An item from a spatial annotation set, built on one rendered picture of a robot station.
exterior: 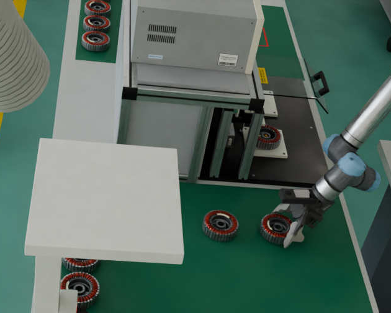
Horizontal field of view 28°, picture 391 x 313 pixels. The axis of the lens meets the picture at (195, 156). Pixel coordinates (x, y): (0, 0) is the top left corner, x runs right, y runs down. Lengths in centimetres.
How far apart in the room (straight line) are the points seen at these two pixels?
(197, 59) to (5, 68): 114
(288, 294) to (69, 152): 81
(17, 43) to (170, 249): 61
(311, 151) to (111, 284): 97
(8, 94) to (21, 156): 231
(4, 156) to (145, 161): 190
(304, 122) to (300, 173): 31
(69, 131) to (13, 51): 136
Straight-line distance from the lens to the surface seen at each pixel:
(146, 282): 228
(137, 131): 248
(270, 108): 298
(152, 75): 243
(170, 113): 244
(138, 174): 192
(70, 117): 282
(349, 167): 236
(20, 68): 145
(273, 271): 240
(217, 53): 247
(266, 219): 249
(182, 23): 240
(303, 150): 283
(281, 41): 347
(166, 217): 182
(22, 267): 329
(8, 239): 340
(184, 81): 243
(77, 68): 307
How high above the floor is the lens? 247
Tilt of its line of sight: 39 degrees down
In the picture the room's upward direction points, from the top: 12 degrees clockwise
